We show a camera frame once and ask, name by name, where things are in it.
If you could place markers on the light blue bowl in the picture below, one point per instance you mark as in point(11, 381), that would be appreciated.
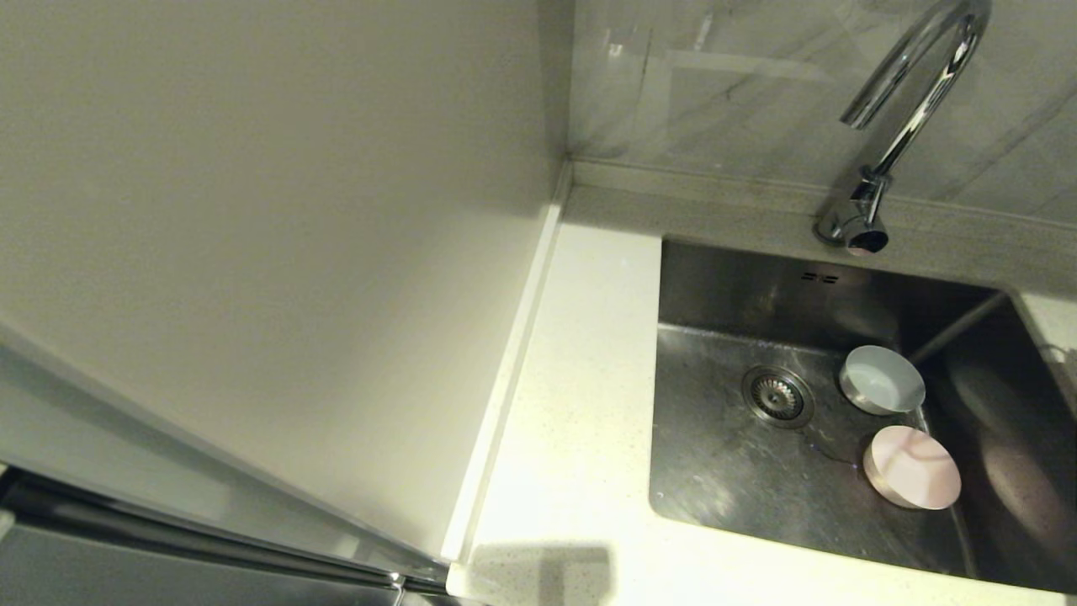
point(882, 380)

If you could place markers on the pink bowl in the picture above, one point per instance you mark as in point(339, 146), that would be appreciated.
point(913, 467)

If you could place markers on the stainless steel sink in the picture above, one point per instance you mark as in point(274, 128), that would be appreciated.
point(757, 497)

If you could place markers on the round metal drain strainer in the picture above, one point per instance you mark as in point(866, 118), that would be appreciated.
point(777, 396)

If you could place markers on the white tall cabinet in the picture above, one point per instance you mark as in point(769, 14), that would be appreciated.
point(252, 210)

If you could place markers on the chrome gooseneck faucet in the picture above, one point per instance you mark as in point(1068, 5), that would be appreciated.
point(911, 126)

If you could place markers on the grey appliance door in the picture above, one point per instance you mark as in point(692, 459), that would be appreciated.
point(126, 572)

